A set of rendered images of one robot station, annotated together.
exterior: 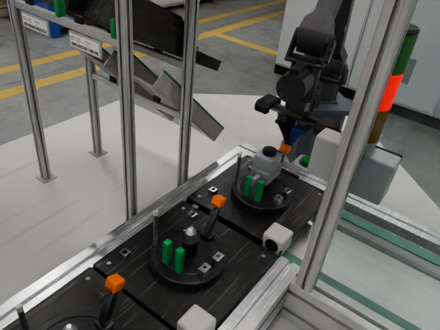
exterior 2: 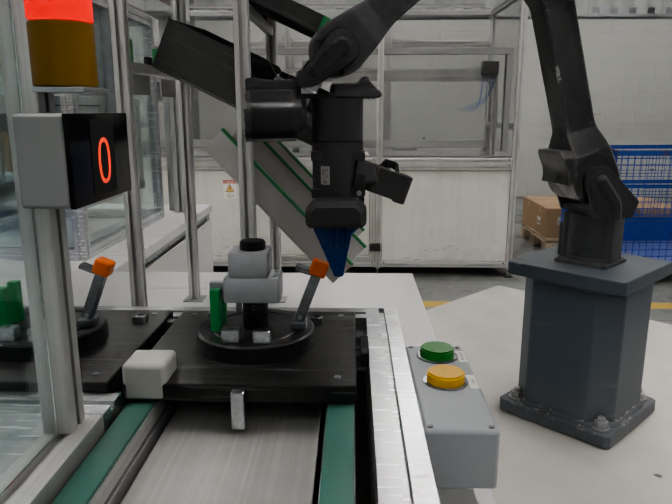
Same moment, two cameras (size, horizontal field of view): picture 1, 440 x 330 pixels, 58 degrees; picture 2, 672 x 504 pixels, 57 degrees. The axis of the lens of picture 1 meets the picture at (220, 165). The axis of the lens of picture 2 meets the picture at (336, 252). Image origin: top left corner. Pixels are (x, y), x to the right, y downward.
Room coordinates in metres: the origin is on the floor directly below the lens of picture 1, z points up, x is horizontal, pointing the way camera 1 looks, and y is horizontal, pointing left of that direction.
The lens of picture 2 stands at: (0.43, -0.76, 1.24)
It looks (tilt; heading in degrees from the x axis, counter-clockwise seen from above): 13 degrees down; 59
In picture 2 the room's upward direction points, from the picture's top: straight up
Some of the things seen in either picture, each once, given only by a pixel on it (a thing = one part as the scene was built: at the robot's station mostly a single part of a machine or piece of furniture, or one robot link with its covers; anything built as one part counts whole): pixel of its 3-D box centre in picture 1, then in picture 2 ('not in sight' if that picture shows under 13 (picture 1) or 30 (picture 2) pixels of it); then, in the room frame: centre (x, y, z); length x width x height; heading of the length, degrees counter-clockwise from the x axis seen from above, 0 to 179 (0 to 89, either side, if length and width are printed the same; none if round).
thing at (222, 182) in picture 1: (260, 198); (256, 349); (0.71, -0.10, 0.96); 0.24 x 0.24 x 0.02; 57
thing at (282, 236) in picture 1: (277, 239); (150, 374); (0.58, -0.13, 0.97); 0.05 x 0.05 x 0.04; 57
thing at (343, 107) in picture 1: (315, 128); (582, 337); (1.09, -0.28, 0.96); 0.15 x 0.15 x 0.20; 12
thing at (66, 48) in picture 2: not in sight; (63, 55); (0.51, -0.20, 1.28); 0.05 x 0.05 x 0.05
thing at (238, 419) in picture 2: (308, 229); (238, 409); (0.65, -0.21, 0.95); 0.01 x 0.01 x 0.04; 57
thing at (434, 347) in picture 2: (308, 162); (437, 354); (0.89, -0.23, 0.96); 0.04 x 0.04 x 0.02
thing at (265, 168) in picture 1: (264, 164); (244, 269); (0.70, -0.10, 1.06); 0.08 x 0.04 x 0.07; 147
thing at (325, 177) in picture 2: (298, 103); (337, 177); (0.80, -0.15, 1.17); 0.19 x 0.06 x 0.08; 57
